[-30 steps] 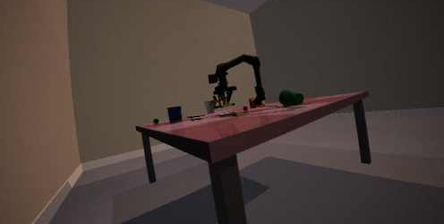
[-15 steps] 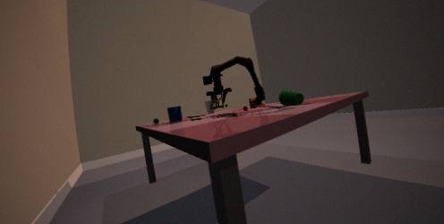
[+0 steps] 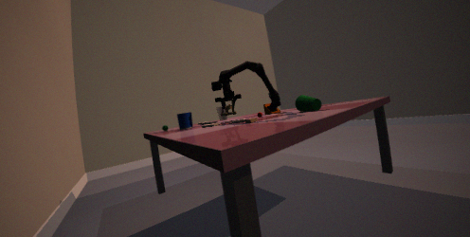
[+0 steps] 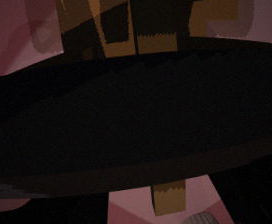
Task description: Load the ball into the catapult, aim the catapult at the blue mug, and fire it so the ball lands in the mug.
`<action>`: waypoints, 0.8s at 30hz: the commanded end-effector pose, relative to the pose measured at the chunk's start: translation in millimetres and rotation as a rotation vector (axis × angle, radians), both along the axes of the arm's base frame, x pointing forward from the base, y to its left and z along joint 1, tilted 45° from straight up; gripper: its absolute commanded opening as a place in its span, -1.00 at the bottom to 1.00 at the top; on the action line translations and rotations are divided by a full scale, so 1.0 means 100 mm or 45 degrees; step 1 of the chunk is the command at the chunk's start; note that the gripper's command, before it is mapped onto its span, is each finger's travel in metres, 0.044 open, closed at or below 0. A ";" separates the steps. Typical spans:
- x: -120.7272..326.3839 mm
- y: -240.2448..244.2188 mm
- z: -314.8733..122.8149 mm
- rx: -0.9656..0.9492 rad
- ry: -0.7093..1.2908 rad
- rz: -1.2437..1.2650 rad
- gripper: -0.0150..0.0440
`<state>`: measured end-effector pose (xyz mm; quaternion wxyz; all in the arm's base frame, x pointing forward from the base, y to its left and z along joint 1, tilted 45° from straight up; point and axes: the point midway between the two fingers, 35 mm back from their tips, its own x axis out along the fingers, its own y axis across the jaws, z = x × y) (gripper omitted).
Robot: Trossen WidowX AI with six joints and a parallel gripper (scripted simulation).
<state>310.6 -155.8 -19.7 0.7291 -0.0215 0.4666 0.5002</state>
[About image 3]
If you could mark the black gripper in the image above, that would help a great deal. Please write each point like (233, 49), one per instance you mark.
(234, 98)

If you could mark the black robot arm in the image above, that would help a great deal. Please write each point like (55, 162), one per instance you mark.
(224, 80)

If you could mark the green cup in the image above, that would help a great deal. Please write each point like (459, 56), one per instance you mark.
(306, 103)

